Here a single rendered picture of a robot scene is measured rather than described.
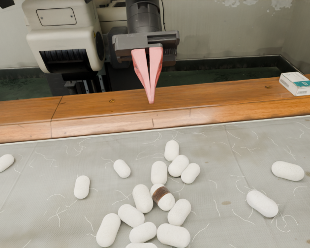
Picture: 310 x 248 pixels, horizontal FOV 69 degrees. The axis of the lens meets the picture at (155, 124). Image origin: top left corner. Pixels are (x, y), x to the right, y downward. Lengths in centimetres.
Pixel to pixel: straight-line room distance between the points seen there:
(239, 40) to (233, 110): 202
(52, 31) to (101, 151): 58
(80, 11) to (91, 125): 51
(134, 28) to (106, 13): 73
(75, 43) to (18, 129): 45
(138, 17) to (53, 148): 25
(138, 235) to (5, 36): 257
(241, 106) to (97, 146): 27
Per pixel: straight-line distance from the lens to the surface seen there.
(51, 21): 90
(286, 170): 34
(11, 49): 275
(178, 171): 31
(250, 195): 30
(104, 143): 39
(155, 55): 35
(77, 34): 84
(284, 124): 46
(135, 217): 27
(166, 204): 28
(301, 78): 52
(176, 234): 26
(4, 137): 48
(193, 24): 230
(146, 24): 38
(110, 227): 27
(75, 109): 45
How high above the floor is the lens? 99
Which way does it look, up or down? 37 degrees down
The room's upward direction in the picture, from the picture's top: 4 degrees counter-clockwise
